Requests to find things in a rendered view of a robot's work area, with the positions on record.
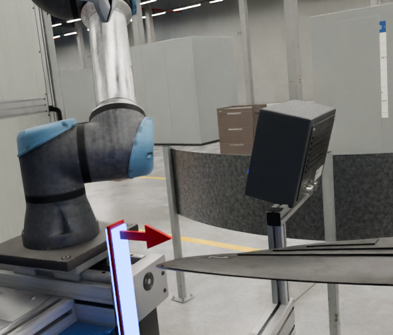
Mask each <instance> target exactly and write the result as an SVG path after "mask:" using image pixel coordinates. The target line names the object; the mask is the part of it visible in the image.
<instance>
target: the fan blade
mask: <svg viewBox="0 0 393 335"><path fill-rule="evenodd" d="M206 256H238V257H234V258H233V259H206V258H201V257H206ZM156 267H157V268H159V269H165V270H170V271H180V272H186V273H198V274H205V275H218V276H226V277H242V278H250V279H266V280H282V281H293V282H314V283H327V284H354V285H371V286H393V237H383V238H375V239H359V240H350V241H331V242H322V243H313V244H306V245H294V246H289V247H282V248H279V249H265V250H257V251H248V252H245V253H227V254H216V255H200V256H193V257H183V258H179V259H173V260H170V261H166V262H164V263H160V264H158V265H156Z"/></svg>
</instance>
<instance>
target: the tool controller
mask: <svg viewBox="0 0 393 335"><path fill-rule="evenodd" d="M335 112H336V108H334V107H331V106H325V105H321V104H315V103H311V102H305V101H301V100H290V101H287V102H282V103H279V104H275V105H273V106H268V107H265V108H260V110H259V114H258V121H257V125H256V132H255V136H254V143H253V147H252V154H251V158H250V165H249V170H248V176H247V180H246V187H245V192H244V193H245V195H247V196H250V197H254V198H256V199H261V200H264V201H268V202H270V203H275V204H280V205H288V207H289V208H294V207H295V206H296V205H297V204H298V203H299V202H300V201H301V199H302V198H303V197H304V196H305V195H312V193H313V191H316V190H317V186H318V182H319V181H320V179H321V177H322V176H323V174H322V173H323V168H324V165H325V159H326V155H327V150H328V147H329V141H330V138H331V132H332V129H333V124H334V120H335Z"/></svg>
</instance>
